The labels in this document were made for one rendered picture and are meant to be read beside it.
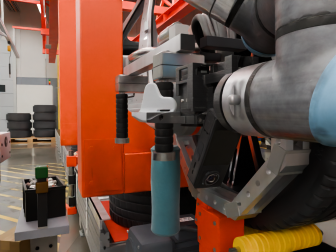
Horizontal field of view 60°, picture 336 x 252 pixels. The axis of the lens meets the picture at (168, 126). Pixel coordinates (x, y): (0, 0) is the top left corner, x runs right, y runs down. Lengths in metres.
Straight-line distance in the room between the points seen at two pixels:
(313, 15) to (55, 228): 1.02
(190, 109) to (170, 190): 0.50
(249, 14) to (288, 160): 0.32
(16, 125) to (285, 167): 8.90
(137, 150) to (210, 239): 0.50
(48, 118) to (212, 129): 8.85
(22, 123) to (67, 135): 6.25
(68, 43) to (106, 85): 2.02
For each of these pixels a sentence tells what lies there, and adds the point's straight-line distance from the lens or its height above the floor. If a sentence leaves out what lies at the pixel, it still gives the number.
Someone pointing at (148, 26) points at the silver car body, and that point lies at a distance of 2.19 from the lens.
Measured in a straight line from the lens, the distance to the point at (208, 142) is 0.36.
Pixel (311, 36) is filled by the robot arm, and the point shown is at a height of 0.89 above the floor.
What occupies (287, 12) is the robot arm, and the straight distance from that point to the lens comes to 0.25.
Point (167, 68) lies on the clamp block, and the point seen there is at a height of 0.92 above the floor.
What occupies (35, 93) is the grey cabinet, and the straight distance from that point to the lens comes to 11.93.
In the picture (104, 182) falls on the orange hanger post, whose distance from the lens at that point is 1.16.
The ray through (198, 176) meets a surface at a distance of 0.39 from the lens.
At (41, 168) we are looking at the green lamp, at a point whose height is 0.65.
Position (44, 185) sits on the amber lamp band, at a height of 0.60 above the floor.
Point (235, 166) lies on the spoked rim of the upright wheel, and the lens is 0.90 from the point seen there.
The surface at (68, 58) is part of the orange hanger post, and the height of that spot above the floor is 1.38.
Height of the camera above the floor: 0.84
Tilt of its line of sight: 2 degrees down
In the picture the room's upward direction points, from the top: straight up
